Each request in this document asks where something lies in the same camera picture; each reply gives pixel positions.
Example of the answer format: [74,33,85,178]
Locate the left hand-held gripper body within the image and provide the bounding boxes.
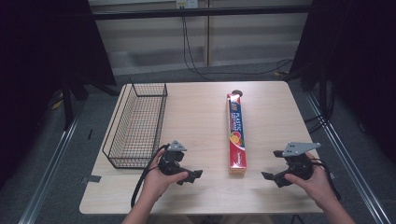
[158,139,190,177]

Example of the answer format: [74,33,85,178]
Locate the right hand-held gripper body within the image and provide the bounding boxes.
[273,142,322,182]

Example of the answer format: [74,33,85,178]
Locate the person's left hand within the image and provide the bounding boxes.
[140,165,190,203]

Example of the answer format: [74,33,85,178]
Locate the person's right hand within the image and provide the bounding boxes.
[284,151,336,209]

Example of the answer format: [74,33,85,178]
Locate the long red plastic wrap box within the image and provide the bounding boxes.
[226,92,248,176]

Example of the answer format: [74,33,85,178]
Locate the black metal stand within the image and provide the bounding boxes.
[306,64,337,134]

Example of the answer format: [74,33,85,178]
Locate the grey tape strip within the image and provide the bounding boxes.
[79,175,103,185]

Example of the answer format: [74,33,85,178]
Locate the black curtain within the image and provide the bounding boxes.
[0,0,118,190]
[288,0,396,166]

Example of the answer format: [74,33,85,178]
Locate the black horizontal bar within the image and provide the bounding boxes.
[92,5,313,21]

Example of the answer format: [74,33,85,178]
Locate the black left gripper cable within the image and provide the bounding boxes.
[130,143,171,209]

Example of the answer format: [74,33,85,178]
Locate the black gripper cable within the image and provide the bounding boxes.
[310,157,342,202]
[130,143,171,209]

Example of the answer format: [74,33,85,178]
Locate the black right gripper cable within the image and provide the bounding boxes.
[310,157,342,202]

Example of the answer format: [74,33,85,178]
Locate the black wire basket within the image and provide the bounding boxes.
[102,78,169,170]

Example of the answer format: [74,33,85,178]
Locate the metal floor rail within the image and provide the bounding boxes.
[304,91,392,224]
[18,99,87,224]

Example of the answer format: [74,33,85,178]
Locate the black floor cables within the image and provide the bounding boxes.
[181,16,294,82]

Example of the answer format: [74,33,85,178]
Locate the white wall socket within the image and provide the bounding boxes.
[175,0,199,9]

